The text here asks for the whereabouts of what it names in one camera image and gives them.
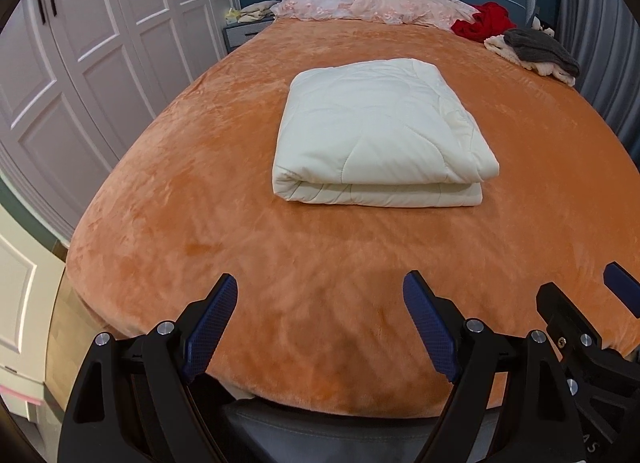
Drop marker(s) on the cream fluffy garment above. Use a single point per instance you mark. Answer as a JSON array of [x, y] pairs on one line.
[[500, 46]]

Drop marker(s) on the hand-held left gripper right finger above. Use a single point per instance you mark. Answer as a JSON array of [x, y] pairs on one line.
[[430, 325]]

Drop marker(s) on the grey nightstand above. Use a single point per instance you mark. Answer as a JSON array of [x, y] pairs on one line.
[[240, 35]]

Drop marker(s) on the white panelled wardrobe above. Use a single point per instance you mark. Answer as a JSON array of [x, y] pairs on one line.
[[100, 68]]

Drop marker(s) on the white quilted garment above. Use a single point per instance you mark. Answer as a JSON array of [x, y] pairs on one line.
[[375, 133]]

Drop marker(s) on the orange plush blanket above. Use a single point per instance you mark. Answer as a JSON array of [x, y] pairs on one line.
[[250, 243]]

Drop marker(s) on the yellowish cloth pile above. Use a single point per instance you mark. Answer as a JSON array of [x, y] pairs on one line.
[[250, 10]]

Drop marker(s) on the cream door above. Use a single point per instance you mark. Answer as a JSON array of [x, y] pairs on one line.
[[20, 318]]

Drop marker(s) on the grey knitted garment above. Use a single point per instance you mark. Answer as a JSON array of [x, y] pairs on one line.
[[540, 48]]

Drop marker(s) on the grey-blue curtain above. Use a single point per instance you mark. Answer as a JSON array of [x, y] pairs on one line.
[[600, 43]]

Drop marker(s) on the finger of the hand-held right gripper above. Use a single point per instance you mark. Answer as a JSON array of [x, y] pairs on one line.
[[621, 288], [552, 300]]

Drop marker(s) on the pink floral quilt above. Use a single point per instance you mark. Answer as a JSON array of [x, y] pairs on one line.
[[380, 5]]

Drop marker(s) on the red garment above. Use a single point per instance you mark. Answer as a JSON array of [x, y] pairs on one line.
[[487, 20]]

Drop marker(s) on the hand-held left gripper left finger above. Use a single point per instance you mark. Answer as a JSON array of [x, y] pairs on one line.
[[212, 328]]

